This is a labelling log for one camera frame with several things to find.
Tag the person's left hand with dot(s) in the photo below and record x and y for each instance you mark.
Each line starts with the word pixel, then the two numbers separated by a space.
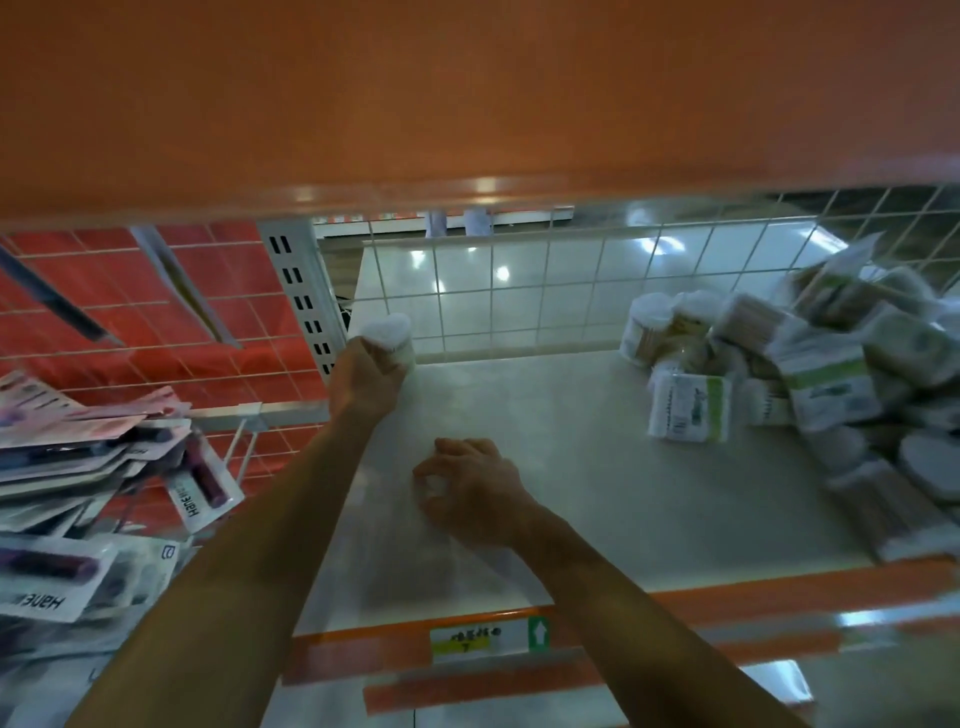
pixel 367 382

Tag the person's right hand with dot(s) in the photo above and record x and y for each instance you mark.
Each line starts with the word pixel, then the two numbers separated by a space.
pixel 480 495

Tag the cotton swab container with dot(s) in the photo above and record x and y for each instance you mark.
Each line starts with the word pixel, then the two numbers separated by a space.
pixel 390 334

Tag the white shelf orange rail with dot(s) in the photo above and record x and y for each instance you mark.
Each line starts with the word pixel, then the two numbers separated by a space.
pixel 637 480

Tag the white shelf board orange rim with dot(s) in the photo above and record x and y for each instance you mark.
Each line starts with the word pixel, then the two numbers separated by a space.
pixel 862 686
pixel 480 105
pixel 37 679

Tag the pile of cotton swab packs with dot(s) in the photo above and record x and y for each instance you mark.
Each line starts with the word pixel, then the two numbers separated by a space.
pixel 825 375

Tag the person's left forearm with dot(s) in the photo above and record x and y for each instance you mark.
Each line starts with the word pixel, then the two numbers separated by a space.
pixel 247 570

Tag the person's right forearm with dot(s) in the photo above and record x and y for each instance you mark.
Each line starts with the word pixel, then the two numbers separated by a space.
pixel 645 637

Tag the price label green arrow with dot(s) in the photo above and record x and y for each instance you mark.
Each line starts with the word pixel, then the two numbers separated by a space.
pixel 480 639

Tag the hanging dark packaged items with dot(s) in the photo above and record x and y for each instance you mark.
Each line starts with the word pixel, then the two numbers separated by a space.
pixel 52 296
pixel 187 289

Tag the pile of toothbrush packs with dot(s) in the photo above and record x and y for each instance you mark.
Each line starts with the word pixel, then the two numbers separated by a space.
pixel 75 465

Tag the white slotted shelf post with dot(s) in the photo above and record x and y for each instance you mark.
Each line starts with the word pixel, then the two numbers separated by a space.
pixel 300 300

